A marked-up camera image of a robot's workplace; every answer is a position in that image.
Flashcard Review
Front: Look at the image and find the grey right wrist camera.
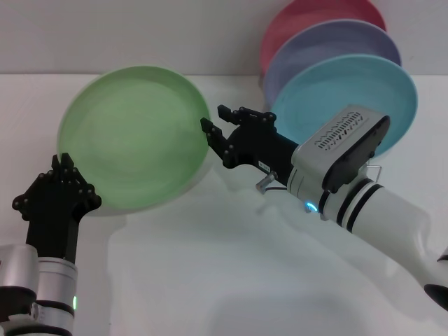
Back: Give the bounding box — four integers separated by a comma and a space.
293, 104, 391, 194

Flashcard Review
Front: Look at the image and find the green plate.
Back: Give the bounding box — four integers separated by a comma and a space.
57, 65, 212, 218

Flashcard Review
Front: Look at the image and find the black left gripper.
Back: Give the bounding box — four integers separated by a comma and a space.
12, 153, 102, 264

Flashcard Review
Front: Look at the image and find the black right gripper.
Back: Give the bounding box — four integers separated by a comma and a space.
199, 104, 300, 187

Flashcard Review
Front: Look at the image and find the right arm cable with plug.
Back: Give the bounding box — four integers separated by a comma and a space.
255, 171, 290, 194

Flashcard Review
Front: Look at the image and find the red plate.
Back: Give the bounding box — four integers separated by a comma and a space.
259, 0, 388, 76

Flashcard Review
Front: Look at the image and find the metal wire plate rack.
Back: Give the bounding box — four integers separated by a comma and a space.
367, 162, 383, 183

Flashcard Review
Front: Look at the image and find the purple plate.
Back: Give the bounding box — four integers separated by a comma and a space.
262, 20, 403, 106

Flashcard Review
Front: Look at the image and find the blue plate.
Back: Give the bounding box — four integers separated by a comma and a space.
271, 54, 419, 158

